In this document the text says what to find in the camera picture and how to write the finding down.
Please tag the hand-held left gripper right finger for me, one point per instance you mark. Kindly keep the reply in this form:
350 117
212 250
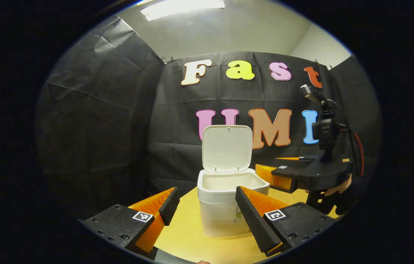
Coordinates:
253 220

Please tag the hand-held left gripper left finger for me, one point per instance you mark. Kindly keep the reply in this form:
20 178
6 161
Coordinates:
168 207

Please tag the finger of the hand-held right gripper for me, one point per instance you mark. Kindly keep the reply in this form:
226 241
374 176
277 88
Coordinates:
295 158
278 182

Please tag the white desktop garbage bin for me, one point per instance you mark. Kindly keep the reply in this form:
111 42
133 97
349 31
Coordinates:
225 183

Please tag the black backdrop cloth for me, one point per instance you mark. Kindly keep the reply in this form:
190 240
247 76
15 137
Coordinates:
100 128

